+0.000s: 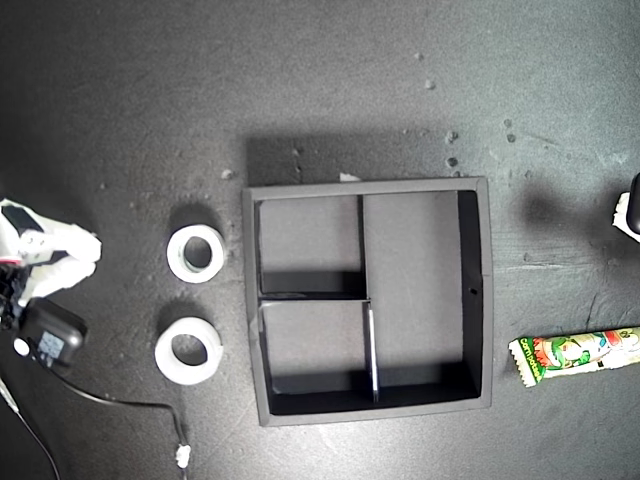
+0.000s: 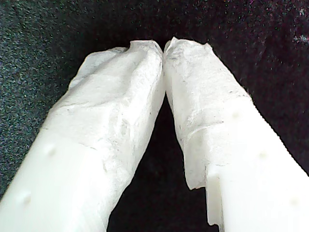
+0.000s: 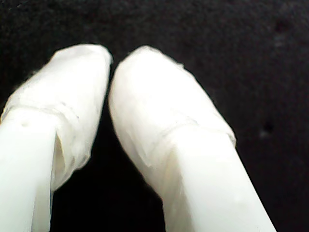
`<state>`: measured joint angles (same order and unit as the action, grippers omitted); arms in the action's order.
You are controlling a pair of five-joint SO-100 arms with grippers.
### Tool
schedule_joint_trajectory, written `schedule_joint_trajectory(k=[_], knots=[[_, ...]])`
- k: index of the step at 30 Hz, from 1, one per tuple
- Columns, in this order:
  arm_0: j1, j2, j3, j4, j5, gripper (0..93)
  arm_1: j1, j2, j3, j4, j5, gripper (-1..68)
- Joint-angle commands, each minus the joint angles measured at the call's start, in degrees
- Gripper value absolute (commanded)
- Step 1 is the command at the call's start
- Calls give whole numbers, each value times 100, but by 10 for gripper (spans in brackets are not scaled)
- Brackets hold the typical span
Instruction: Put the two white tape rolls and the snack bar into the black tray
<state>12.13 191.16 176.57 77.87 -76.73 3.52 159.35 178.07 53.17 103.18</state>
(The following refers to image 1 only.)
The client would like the printed green snack bar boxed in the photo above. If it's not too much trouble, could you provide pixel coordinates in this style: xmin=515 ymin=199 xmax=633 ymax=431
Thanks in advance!
xmin=508 ymin=325 xmax=640 ymax=389

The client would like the white tape roll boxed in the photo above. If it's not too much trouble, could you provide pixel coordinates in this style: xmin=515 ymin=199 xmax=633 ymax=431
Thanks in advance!
xmin=166 ymin=224 xmax=225 ymax=285
xmin=153 ymin=316 xmax=223 ymax=386

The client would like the black compartment tray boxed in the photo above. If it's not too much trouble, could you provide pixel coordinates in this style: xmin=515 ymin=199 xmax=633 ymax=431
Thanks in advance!
xmin=241 ymin=175 xmax=496 ymax=427

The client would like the black camera cable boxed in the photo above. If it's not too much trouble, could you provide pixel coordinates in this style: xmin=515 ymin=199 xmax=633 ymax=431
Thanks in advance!
xmin=62 ymin=364 xmax=187 ymax=449

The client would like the thin black-and-white cable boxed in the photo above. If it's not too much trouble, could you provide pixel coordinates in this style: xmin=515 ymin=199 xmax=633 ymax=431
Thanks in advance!
xmin=0 ymin=377 xmax=62 ymax=480

